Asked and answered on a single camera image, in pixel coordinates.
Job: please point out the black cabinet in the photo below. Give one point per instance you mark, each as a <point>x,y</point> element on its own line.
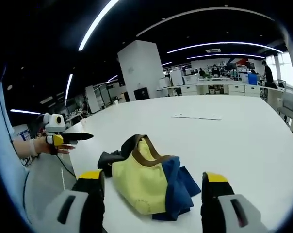
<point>141,94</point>

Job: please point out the white square pillar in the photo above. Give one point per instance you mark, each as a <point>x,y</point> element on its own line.
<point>139,70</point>

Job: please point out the white drawer cabinet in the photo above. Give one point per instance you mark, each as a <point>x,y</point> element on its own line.
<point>236,90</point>
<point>189,90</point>

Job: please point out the white template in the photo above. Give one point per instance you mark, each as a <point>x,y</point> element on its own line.
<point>197,117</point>

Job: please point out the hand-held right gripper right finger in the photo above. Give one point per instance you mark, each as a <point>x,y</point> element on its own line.
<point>236,206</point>

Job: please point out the yellow cloth bag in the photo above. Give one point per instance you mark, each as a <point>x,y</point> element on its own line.
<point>141,184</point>

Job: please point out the ceiling air vent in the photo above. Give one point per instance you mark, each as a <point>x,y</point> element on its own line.
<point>213,50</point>

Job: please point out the grey office chair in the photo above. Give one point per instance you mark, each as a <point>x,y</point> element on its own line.
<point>287,109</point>

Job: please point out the person's light blue shirt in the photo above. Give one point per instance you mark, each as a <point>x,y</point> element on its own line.
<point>8,150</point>

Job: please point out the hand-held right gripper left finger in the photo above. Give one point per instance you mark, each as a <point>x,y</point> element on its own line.
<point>64,206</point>

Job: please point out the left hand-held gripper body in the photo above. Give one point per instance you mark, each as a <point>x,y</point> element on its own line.
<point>54,122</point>

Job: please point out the curved ceiling strip light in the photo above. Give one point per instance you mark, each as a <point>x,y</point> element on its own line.
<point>224,44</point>

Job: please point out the long ceiling strip light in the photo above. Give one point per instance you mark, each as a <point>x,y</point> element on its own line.
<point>95,26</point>

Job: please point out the person's left hand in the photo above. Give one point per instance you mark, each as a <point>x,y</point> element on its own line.
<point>45,146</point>

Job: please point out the blue storage box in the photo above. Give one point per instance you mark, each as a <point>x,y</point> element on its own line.
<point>253,79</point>

